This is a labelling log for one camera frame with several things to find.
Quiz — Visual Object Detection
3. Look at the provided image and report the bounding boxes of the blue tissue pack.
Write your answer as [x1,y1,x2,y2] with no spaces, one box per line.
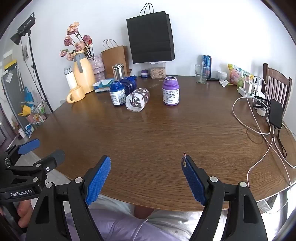
[93,78,120,93]

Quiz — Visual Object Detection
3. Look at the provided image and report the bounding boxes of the yellow thermos jug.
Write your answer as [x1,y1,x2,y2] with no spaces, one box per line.
[73,50,96,94]

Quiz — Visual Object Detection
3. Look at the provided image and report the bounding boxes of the colourful snack packets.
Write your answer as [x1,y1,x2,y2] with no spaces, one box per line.
[228,63,251,87]

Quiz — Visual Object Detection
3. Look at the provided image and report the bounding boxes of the wooden chair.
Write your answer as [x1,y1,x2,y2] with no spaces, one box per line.
[262,63,293,116]

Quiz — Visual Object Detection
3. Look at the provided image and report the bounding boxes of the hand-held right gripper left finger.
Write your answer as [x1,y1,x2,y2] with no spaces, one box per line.
[25,155,112,241]

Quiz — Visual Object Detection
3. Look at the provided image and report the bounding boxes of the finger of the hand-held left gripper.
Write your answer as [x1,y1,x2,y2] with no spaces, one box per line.
[6,149,65,183]
[0,138,40,171]

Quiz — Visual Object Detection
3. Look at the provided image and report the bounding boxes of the dark blue plastic bottle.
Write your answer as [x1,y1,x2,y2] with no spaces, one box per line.
[121,75,137,95]

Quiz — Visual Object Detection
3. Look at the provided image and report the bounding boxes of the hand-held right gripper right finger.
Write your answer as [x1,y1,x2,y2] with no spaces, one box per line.
[181,154,269,241]

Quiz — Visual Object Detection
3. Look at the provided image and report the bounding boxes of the dried pink flowers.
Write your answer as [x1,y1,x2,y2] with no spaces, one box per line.
[60,22,93,61]

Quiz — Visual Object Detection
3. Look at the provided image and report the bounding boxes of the white thermos bottle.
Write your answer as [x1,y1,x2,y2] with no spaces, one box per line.
[64,66,78,90]

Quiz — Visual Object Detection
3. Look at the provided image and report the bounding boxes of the clear patterned cup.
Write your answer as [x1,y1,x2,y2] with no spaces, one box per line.
[125,87,150,113]

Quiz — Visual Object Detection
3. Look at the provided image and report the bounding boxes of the yellow plastic item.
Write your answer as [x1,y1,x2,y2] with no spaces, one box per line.
[18,105,33,117]

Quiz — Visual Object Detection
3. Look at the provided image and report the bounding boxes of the black cable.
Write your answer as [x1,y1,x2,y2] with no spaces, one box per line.
[251,93,288,158]

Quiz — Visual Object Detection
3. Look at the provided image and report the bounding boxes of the purple pill bottle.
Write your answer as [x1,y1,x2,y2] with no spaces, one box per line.
[162,76,180,106]

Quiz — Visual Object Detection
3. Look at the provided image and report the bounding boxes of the person's left hand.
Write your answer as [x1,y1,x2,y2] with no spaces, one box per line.
[16,199,35,230]

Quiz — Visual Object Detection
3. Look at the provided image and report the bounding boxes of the yellow mug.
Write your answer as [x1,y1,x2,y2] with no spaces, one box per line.
[67,85,86,103]

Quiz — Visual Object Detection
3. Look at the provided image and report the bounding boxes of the blue bag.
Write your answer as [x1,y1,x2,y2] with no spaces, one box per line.
[23,87,35,102]

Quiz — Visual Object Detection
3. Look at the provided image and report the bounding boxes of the brown paper bag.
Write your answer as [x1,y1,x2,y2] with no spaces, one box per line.
[101,39,130,79]

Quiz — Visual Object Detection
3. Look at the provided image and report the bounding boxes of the black paper bag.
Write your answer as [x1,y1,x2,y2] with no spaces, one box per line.
[126,3,175,64]

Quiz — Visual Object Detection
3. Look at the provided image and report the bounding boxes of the black power bank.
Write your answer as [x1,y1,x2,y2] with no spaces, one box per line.
[268,99,283,129]

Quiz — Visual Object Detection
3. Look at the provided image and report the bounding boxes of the white power strip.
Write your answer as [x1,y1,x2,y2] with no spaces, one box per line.
[237,87,266,117]

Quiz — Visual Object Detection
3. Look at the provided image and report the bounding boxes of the long white cable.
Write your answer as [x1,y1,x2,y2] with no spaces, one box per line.
[246,76,296,202]

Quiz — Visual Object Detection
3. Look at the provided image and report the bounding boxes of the person's lavender shirt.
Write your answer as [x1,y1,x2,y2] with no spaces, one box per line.
[20,207,192,241]

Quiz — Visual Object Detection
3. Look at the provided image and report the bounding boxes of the clear food container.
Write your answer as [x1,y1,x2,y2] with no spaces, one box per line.
[149,61,167,79]

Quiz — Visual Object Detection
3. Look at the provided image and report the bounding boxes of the white looped cable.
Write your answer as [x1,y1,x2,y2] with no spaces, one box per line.
[232,76,271,136]

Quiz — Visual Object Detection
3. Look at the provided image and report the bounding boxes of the clear drinking glass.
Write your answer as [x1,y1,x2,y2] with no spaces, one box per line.
[194,64,208,84]

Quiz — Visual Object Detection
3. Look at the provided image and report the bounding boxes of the blue drink can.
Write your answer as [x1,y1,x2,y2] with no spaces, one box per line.
[202,55,212,78]

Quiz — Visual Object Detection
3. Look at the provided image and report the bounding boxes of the pink vase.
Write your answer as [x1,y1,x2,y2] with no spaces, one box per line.
[89,54,105,81]

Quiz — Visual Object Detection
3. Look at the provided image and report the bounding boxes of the person's white shorts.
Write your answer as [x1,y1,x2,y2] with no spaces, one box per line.
[89,193,229,241]

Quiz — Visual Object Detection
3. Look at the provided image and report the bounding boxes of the black tripod stand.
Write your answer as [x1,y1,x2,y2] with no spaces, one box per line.
[20,32,54,113]

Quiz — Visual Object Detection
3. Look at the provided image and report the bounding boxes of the blue pill bottle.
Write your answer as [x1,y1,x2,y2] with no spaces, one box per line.
[109,80,126,107]

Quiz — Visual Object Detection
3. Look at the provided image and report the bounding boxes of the stainless steel tumbler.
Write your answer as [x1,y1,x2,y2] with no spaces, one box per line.
[112,64,126,80]

